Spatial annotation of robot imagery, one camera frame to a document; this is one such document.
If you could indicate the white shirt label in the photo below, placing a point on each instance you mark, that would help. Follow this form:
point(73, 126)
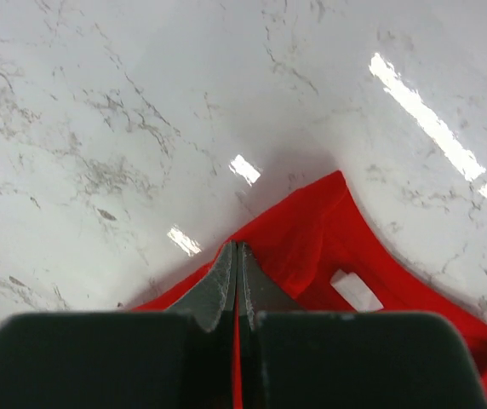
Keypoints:
point(355, 292)

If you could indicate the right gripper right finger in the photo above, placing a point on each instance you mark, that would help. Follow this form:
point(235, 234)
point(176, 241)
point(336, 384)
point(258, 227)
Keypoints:
point(256, 292)

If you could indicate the red t shirt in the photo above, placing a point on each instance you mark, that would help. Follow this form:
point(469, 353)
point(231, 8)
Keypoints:
point(301, 241)

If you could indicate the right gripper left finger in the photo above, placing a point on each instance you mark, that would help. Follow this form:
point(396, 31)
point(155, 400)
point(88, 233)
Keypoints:
point(210, 309)

